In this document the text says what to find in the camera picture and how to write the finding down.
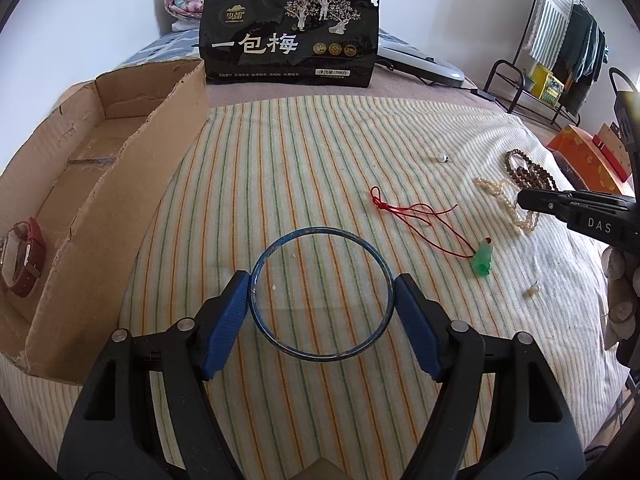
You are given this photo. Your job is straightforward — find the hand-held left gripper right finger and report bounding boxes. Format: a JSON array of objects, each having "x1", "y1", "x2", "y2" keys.
[{"x1": 394, "y1": 273, "x2": 587, "y2": 480}]

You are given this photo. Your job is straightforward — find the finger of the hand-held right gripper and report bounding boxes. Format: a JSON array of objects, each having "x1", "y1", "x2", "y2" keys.
[
  {"x1": 549, "y1": 204, "x2": 629, "y2": 251},
  {"x1": 517, "y1": 187, "x2": 627, "y2": 213}
]

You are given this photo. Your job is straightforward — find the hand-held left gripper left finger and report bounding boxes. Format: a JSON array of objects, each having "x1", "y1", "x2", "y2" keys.
[{"x1": 56, "y1": 270, "x2": 251, "y2": 480}]

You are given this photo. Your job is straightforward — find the blue bangle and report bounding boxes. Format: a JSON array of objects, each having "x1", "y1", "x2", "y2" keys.
[{"x1": 248, "y1": 228, "x2": 395, "y2": 363}]

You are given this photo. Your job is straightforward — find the cardboard box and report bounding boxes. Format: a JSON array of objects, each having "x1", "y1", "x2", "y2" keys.
[{"x1": 0, "y1": 58, "x2": 210, "y2": 387}]

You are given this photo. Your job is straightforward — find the person's right hand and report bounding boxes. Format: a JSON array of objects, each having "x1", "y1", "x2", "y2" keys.
[{"x1": 602, "y1": 246, "x2": 640, "y2": 352}]

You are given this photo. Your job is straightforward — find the tan card piece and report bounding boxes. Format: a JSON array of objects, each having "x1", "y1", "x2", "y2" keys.
[{"x1": 593, "y1": 123, "x2": 632, "y2": 182}]

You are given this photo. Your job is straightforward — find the orange patterned box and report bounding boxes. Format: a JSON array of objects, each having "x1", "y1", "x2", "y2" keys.
[{"x1": 545, "y1": 127, "x2": 635, "y2": 195}]

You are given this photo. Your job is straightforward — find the dark hanging clothes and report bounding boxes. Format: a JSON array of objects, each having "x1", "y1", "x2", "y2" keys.
[{"x1": 559, "y1": 4, "x2": 610, "y2": 111}]

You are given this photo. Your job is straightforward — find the yellow box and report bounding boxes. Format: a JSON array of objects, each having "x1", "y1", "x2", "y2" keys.
[{"x1": 529, "y1": 64, "x2": 565, "y2": 107}]

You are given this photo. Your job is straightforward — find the black metal shoe rack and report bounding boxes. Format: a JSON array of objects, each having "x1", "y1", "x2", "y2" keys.
[{"x1": 483, "y1": 58, "x2": 584, "y2": 129}]

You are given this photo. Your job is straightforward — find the striped hanging towel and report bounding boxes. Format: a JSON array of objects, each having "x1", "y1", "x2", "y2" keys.
[{"x1": 527, "y1": 0, "x2": 577, "y2": 64}]

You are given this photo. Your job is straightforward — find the striped blanket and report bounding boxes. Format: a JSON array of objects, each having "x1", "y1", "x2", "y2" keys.
[{"x1": 0, "y1": 95, "x2": 632, "y2": 480}]

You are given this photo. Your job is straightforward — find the grey flat device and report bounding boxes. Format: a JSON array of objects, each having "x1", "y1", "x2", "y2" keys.
[{"x1": 376, "y1": 27, "x2": 466, "y2": 87}]

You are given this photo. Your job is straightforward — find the black snack bag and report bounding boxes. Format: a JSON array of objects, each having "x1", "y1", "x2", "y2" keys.
[{"x1": 198, "y1": 0, "x2": 381, "y2": 90}]

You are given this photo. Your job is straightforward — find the blue patterned bedsheet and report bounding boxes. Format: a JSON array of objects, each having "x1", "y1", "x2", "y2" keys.
[{"x1": 119, "y1": 27, "x2": 207, "y2": 67}]

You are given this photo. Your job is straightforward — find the clear bead bracelet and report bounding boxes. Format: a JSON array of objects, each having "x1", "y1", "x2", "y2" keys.
[{"x1": 474, "y1": 176, "x2": 540, "y2": 235}]

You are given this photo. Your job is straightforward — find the brown bead necklace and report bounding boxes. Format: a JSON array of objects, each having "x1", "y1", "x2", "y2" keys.
[{"x1": 503, "y1": 148, "x2": 560, "y2": 192}]

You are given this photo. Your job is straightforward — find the red cord green pendant necklace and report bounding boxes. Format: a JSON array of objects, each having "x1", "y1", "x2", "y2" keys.
[{"x1": 369, "y1": 185, "x2": 495, "y2": 279}]

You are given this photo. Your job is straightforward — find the white pendant on thin string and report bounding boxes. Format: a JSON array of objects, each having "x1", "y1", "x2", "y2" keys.
[{"x1": 523, "y1": 240, "x2": 544, "y2": 299}]

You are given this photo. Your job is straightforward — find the black cable with adapter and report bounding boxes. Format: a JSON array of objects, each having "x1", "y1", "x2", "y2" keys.
[{"x1": 462, "y1": 85, "x2": 512, "y2": 112}]

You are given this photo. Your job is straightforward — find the red strap wristwatch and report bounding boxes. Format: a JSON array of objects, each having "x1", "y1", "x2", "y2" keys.
[{"x1": 0, "y1": 217, "x2": 47, "y2": 299}]

